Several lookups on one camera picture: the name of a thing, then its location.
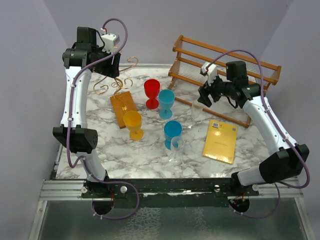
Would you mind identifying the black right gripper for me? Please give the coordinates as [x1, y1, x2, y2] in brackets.
[197, 72, 234, 107]

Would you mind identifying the ribbed clear wine glass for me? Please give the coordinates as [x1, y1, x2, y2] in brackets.
[188, 99, 204, 129]

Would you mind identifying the blue plastic goblet front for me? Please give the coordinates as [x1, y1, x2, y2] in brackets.
[164, 120, 183, 150]

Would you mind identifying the blue plastic goblet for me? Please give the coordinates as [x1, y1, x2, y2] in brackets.
[164, 120, 183, 150]
[158, 89, 175, 120]

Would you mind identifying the smooth clear wine glass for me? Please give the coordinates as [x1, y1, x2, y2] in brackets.
[168, 136, 185, 166]

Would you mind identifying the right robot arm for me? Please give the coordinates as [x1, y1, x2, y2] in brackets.
[198, 60, 310, 196]

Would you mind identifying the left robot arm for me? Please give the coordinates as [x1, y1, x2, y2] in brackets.
[52, 26, 121, 198]

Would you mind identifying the wooden shelf rack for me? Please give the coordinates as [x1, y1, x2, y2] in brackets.
[168, 35, 282, 128]

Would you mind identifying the wine glass rack wooden base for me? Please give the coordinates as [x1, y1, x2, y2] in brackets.
[110, 91, 138, 129]

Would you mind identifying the blue plastic goblet near rack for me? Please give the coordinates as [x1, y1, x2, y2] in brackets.
[158, 89, 175, 120]

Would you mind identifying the red plastic goblet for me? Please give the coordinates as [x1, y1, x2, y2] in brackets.
[144, 79, 161, 110]

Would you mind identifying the yellow book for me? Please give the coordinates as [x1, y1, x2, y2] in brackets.
[202, 119, 238, 165]

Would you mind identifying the yellow plastic goblet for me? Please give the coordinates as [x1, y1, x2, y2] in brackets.
[123, 110, 144, 141]

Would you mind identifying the gold wire glass rack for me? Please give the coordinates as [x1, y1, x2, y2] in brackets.
[92, 56, 139, 111]

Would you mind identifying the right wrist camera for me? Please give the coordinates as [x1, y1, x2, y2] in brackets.
[200, 62, 218, 86]

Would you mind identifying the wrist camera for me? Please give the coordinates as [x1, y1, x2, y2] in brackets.
[200, 62, 218, 86]
[100, 28, 120, 53]

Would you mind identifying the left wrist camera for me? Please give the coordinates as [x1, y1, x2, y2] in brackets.
[100, 28, 120, 53]

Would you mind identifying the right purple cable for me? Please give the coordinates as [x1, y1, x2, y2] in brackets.
[209, 49, 311, 219]

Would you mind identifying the purple cable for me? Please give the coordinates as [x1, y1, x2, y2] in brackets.
[66, 18, 141, 220]
[209, 49, 311, 219]

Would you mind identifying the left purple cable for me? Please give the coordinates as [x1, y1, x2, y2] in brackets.
[66, 18, 141, 220]

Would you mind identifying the aluminium table frame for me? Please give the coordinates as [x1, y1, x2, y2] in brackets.
[30, 142, 320, 240]

